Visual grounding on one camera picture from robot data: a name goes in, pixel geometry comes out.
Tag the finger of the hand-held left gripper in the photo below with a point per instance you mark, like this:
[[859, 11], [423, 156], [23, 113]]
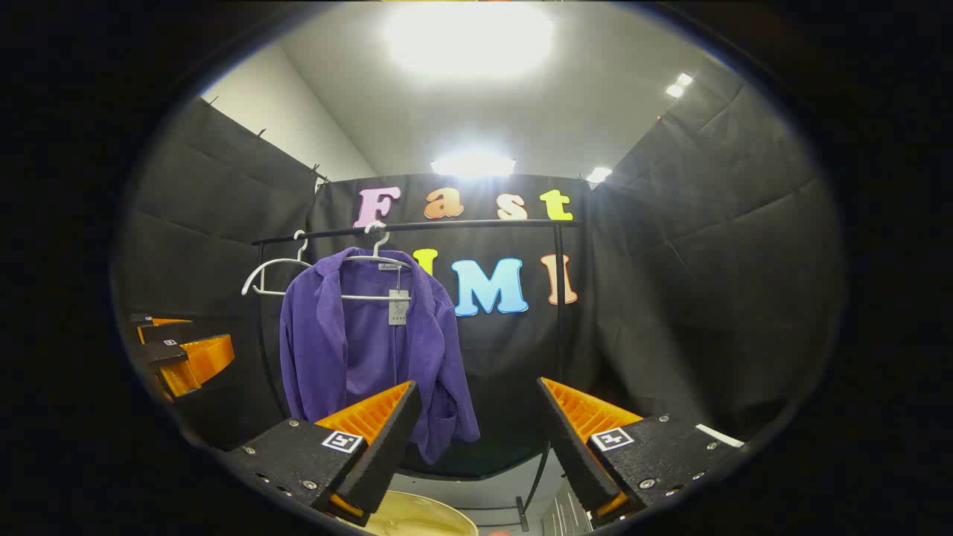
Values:
[[160, 356], [167, 333]]

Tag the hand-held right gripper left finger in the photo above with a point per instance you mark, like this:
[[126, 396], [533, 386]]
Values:
[[391, 454]]

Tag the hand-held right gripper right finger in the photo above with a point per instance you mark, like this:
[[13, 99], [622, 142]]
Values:
[[573, 454]]

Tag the beige laundry hamper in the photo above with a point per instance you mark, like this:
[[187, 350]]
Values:
[[424, 517]]

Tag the white plastic clothes hanger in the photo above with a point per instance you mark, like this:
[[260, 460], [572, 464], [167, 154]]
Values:
[[272, 292], [365, 298]]

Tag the black metal clothes rack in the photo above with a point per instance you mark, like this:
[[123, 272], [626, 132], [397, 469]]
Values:
[[476, 224]]

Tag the black backdrop cloth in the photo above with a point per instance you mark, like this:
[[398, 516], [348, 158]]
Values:
[[670, 298]]

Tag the small ceiling light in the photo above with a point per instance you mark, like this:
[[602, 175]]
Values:
[[598, 175], [674, 91], [684, 78]]

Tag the large ceiling light panel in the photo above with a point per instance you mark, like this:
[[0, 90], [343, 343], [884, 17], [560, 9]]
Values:
[[469, 37]]

